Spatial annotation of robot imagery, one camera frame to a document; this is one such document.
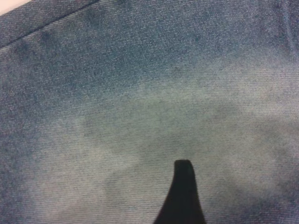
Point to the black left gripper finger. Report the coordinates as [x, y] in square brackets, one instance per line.
[183, 200]

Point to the blue denim shorts with print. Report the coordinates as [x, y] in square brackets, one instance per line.
[116, 81]

